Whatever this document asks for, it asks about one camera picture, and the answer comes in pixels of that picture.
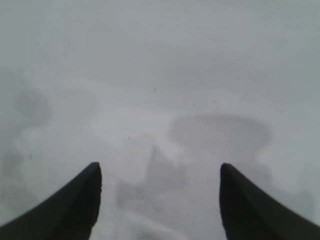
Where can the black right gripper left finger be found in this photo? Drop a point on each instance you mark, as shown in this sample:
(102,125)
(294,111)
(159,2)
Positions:
(65,207)

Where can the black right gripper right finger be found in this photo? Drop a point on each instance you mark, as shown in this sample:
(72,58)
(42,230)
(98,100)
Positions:
(252,212)

